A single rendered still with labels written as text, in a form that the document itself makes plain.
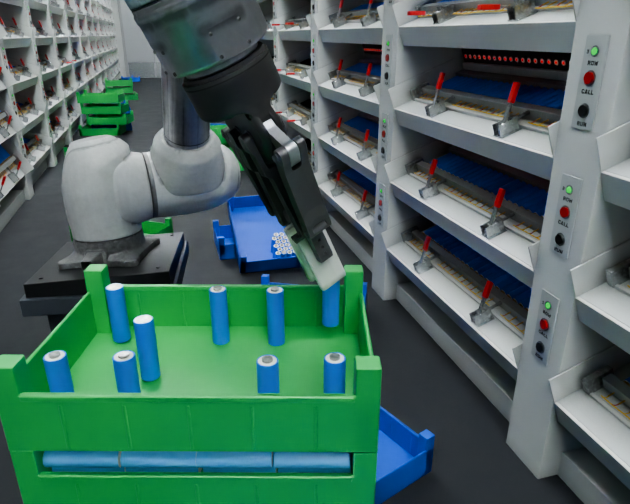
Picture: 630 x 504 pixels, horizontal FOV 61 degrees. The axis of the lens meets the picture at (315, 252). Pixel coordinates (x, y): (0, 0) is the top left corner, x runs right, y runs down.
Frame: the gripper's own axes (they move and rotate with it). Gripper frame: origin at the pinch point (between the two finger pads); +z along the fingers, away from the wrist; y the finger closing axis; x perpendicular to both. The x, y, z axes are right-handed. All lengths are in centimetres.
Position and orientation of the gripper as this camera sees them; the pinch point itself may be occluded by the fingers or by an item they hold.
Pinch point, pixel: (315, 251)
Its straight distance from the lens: 53.7
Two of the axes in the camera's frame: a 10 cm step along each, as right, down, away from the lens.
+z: 3.7, 7.6, 5.3
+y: 4.9, 3.3, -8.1
